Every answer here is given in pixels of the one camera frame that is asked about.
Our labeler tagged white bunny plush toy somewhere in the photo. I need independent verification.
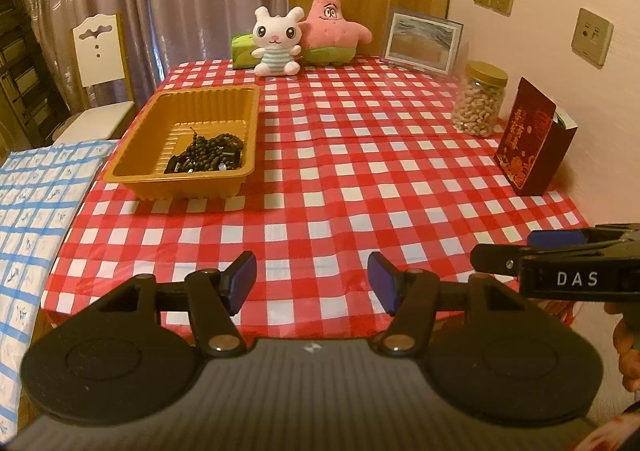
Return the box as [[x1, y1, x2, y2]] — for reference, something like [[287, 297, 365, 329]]
[[249, 6, 306, 78]]

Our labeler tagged beige wall socket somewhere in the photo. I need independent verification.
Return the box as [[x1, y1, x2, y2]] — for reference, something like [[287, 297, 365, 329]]
[[571, 7, 615, 67]]

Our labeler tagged white wooden chair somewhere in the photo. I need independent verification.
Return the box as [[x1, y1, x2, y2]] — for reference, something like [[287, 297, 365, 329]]
[[52, 12, 137, 145]]

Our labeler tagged clear jar of nuts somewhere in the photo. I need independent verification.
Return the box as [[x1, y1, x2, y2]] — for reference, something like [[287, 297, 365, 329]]
[[451, 60, 510, 138]]

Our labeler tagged person's right hand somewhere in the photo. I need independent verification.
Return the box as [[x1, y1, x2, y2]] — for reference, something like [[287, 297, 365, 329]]
[[603, 301, 640, 392]]

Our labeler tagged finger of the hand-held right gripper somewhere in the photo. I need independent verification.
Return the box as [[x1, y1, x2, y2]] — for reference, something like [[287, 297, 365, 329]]
[[528, 225, 640, 250], [470, 243, 529, 278]]

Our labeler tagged green tissue box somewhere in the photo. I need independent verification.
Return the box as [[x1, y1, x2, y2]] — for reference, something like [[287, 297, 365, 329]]
[[230, 31, 267, 70]]

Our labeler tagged framed sand picture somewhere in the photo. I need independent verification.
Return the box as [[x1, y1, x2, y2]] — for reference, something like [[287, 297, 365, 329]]
[[380, 6, 464, 77]]

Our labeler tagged dark red gift box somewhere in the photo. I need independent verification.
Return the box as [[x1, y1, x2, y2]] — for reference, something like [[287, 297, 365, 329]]
[[493, 76, 579, 197]]

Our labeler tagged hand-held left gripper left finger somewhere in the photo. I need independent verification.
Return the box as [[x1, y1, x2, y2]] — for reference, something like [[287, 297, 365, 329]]
[[97, 251, 258, 357]]

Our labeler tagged pink starfish plush toy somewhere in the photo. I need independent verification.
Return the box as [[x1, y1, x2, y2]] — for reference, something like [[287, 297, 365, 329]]
[[300, 0, 374, 66]]

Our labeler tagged gold plastic tray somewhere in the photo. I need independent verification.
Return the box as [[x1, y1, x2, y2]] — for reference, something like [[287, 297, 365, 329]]
[[103, 84, 262, 200]]

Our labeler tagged blue patterned white cloth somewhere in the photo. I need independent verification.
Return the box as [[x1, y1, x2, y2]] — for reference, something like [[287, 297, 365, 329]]
[[0, 138, 121, 438]]

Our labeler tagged red checkered tablecloth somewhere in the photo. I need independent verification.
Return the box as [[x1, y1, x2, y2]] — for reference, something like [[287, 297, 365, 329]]
[[41, 56, 592, 333]]

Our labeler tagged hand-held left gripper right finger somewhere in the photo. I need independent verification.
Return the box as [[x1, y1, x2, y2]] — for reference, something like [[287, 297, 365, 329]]
[[367, 251, 532, 357]]

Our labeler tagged long brown bead necklace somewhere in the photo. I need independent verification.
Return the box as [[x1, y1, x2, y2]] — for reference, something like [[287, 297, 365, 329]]
[[172, 128, 249, 175]]

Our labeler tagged dark handled bag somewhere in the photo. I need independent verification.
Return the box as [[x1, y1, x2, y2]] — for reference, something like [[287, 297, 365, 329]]
[[0, 0, 69, 148]]

